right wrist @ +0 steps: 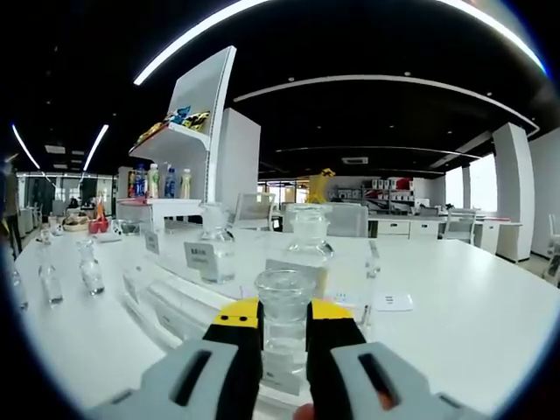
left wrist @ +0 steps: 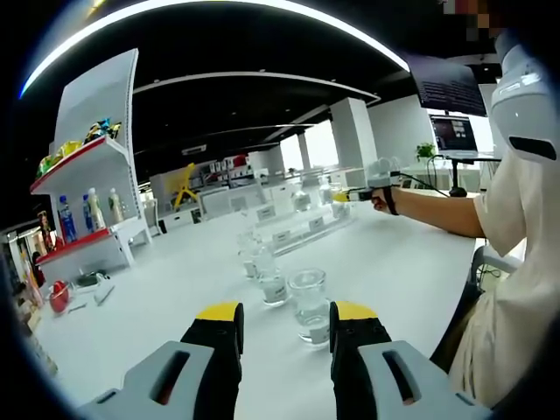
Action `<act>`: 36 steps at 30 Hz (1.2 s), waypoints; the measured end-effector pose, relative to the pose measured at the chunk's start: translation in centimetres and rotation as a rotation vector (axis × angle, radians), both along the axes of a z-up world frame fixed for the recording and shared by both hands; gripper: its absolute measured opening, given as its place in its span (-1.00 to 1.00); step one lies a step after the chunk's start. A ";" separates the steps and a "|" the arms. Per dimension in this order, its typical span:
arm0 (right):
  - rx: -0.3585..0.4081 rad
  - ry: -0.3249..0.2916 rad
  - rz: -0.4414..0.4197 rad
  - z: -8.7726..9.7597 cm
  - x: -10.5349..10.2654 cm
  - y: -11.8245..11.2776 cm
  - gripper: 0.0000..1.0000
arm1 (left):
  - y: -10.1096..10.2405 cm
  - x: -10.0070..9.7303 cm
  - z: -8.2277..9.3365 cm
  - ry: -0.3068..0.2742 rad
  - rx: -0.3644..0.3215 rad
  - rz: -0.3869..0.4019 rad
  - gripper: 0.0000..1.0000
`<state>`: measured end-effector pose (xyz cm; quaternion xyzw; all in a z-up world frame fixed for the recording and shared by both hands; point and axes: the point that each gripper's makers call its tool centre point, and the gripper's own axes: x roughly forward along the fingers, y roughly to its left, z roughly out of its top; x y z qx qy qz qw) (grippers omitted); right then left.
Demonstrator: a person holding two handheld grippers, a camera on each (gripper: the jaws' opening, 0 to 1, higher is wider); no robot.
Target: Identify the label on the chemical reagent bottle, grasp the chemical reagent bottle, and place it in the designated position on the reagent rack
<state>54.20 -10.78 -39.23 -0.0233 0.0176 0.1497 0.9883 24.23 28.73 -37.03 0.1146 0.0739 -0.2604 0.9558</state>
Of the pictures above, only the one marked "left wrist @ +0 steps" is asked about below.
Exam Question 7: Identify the person's right hand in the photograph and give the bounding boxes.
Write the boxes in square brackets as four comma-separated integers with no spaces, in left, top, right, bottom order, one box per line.
[371,186,400,215]

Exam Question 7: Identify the tall blue drink bottle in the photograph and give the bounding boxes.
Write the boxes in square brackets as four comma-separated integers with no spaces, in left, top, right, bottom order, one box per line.
[59,195,79,244]

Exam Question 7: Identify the clear acrylic reagent rack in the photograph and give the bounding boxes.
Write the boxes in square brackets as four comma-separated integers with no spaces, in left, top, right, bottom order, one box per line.
[244,174,358,257]

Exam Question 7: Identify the white display shelf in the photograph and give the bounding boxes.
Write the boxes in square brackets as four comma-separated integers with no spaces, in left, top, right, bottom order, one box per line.
[29,47,153,285]

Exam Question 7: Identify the red round container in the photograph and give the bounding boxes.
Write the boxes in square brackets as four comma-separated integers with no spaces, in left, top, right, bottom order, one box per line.
[48,281,72,314]

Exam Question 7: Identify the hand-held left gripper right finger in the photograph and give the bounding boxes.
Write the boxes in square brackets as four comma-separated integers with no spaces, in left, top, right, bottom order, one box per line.
[329,300,491,420]

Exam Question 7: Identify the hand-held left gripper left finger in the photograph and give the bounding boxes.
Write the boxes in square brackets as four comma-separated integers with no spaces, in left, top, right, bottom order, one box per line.
[78,300,245,420]

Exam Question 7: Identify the white green drink bottle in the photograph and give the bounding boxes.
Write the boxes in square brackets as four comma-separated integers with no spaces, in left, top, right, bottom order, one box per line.
[88,187,107,231]

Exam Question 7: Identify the potted green plant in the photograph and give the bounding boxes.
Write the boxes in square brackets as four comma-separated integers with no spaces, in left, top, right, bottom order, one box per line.
[415,142,438,163]

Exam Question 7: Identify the person in beige shirt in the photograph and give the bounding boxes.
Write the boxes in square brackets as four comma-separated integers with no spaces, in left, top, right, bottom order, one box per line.
[448,148,560,408]

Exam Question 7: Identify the dark text monitor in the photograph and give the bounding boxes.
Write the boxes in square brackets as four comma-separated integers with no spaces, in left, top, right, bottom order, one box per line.
[406,54,487,117]

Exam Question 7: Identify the curved ceiling light strip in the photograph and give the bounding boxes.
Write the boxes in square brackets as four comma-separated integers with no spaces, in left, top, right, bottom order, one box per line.
[19,0,410,100]

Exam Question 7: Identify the white seat chair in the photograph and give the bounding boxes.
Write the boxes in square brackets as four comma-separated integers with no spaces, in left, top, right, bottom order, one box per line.
[472,244,526,290]

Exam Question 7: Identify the blue snack bag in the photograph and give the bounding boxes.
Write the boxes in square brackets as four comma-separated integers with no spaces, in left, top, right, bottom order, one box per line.
[85,118,113,144]

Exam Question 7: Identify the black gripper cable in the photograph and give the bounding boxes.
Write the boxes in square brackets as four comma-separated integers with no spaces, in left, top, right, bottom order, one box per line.
[391,171,452,198]

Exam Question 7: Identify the storage shelves with boxes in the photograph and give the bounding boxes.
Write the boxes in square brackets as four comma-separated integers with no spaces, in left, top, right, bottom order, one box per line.
[199,153,263,189]

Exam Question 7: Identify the grey desk partition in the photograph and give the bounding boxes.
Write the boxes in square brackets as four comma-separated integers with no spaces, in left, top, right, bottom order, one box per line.
[199,187,268,220]

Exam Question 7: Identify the white beige drink bottle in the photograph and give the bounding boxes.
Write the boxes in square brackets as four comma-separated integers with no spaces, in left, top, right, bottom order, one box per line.
[108,187,126,225]

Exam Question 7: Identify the small blue drink bottle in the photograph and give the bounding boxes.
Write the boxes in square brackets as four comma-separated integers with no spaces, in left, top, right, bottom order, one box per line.
[81,195,95,235]

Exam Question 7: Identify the yellow frame structure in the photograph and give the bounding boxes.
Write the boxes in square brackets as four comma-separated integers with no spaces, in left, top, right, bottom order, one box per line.
[172,162,198,211]

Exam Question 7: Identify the white worn chest device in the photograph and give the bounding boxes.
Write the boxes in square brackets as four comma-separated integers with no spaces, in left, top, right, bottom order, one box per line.
[489,30,560,161]

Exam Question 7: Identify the dark green small device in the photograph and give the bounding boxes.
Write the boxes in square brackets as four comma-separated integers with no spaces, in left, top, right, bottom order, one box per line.
[76,270,110,288]

